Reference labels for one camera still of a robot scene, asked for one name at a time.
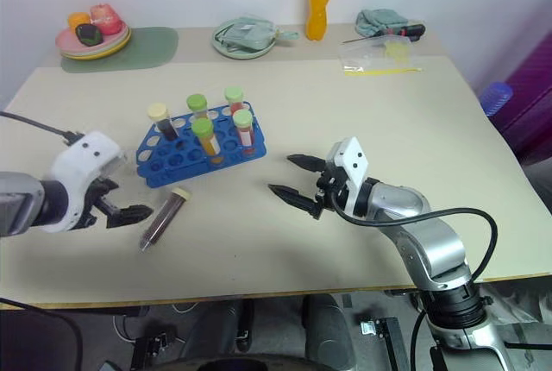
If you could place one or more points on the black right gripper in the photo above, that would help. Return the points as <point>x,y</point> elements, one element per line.
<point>332,190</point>

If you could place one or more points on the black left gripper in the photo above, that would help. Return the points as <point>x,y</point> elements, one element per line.
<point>92,203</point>

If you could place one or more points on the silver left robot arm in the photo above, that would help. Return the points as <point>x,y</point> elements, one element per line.
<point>21,205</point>

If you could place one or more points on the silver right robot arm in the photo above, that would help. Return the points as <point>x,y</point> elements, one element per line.
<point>431,241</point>

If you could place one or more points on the blue test tube rack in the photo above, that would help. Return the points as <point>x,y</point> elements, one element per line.
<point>172,161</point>

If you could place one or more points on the green-capped test tube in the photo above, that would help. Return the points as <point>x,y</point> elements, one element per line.
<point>197,102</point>

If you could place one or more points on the cream-capped dark liquid tube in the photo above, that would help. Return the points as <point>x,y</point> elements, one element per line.
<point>166,215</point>

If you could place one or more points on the yellow-green-capped red white tube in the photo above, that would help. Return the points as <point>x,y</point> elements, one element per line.
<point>245,129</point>

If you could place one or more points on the yellow-capped dark liquid tube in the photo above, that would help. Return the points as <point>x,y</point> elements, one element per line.
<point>166,127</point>

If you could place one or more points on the green-capped orange liquid tube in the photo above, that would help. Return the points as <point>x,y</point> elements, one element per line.
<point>206,138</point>

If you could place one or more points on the light-green-capped red liquid tube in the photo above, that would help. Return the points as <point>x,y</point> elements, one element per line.
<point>234,96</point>

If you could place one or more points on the clear plastic zip bag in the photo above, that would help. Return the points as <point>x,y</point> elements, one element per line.
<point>375,54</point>

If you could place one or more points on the pale green plate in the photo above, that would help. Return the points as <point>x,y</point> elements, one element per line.
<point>224,49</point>

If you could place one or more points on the dark rounded shape under table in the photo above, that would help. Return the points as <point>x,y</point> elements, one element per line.
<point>323,332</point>

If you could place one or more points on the green place mat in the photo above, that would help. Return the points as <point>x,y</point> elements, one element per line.
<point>151,49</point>

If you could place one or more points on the stack of coloured plates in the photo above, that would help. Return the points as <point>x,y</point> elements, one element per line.
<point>108,45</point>

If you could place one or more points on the teal cloth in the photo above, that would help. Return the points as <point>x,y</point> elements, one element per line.
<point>379,19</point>

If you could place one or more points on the black and green toy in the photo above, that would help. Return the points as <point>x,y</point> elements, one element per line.
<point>89,34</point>

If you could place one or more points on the red and black screwdriver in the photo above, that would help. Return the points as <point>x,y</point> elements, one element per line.
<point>409,29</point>

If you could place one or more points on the pink red toy food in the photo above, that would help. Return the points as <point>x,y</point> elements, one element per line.
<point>105,19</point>

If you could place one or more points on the orange toy fruit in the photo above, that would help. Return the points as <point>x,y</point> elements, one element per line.
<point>77,20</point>

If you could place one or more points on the blue ribbed object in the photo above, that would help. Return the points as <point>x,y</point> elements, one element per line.
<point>496,95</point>

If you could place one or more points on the purple shiny object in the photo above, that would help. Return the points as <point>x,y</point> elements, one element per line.
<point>530,99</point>

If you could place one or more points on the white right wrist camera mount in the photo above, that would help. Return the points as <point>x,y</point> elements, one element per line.
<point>353,168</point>

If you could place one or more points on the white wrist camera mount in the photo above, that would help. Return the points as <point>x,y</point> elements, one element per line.
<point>82,159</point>
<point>353,168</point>

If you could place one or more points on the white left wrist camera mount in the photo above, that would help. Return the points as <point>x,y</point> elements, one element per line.
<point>82,159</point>

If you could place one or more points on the black metal bracket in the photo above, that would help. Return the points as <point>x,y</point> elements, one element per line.
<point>388,341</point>

